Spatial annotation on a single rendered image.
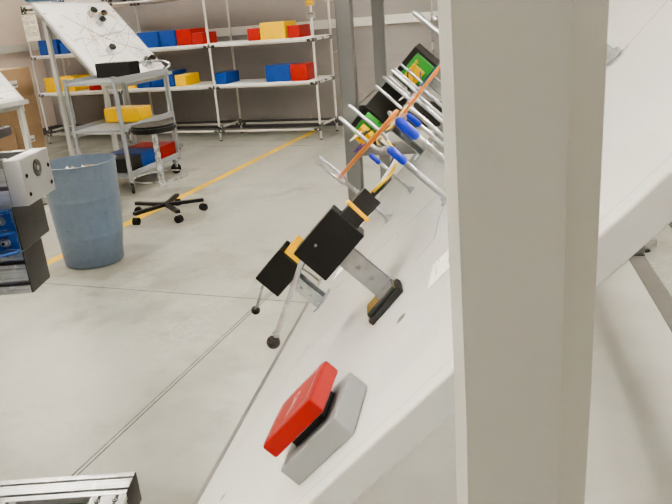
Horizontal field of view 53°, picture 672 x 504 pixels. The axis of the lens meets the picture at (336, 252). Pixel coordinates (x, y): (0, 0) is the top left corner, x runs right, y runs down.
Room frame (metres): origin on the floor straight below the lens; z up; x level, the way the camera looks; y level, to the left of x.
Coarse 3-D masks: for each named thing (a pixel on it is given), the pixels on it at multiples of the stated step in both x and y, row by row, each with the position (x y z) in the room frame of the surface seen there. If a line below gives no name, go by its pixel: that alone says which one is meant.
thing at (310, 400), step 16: (320, 368) 0.39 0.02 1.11; (304, 384) 0.40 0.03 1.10; (320, 384) 0.37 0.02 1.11; (288, 400) 0.40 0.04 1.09; (304, 400) 0.36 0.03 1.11; (320, 400) 0.36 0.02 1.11; (288, 416) 0.36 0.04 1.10; (304, 416) 0.35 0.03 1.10; (320, 416) 0.36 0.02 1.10; (272, 432) 0.37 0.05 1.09; (288, 432) 0.36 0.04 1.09; (304, 432) 0.37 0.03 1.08; (272, 448) 0.36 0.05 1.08
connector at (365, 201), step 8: (360, 192) 0.62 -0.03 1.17; (368, 192) 0.61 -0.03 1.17; (352, 200) 0.62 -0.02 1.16; (360, 200) 0.61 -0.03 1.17; (368, 200) 0.61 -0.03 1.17; (376, 200) 0.61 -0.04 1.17; (344, 208) 0.63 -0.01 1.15; (360, 208) 0.61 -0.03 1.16; (368, 208) 0.61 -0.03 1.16; (344, 216) 0.60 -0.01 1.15; (352, 216) 0.60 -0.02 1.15; (360, 216) 0.60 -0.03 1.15; (352, 224) 0.60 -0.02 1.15; (360, 224) 0.60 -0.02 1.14
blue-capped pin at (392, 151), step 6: (390, 150) 0.61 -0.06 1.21; (396, 150) 0.61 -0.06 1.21; (396, 156) 0.61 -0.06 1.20; (402, 156) 0.61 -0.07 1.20; (402, 162) 0.61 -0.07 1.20; (408, 162) 0.61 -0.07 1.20; (408, 168) 0.61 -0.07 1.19; (414, 168) 0.61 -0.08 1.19; (420, 174) 0.61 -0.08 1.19; (426, 180) 0.61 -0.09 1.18; (432, 186) 0.60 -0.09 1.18; (438, 192) 0.60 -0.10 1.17; (444, 192) 0.60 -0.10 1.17; (444, 198) 0.60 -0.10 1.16
